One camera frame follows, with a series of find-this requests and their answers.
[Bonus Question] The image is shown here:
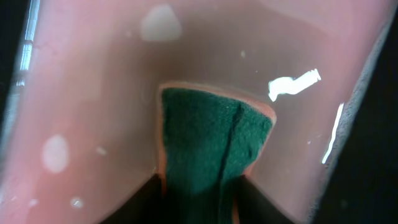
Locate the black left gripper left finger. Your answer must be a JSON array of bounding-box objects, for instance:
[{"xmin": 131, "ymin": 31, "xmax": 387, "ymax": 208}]
[{"xmin": 99, "ymin": 174, "xmax": 162, "ymax": 224}]

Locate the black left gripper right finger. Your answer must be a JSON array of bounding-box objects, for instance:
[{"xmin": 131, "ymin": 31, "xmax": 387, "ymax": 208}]
[{"xmin": 236, "ymin": 175, "xmax": 294, "ymax": 224}]

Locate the green and orange sponge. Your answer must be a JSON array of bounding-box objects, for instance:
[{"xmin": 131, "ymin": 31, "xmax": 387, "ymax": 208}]
[{"xmin": 158, "ymin": 82, "xmax": 276, "ymax": 223}]

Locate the black tray with pink water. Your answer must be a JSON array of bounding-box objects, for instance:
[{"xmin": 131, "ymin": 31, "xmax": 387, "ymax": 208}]
[{"xmin": 1, "ymin": 0, "xmax": 397, "ymax": 223}]

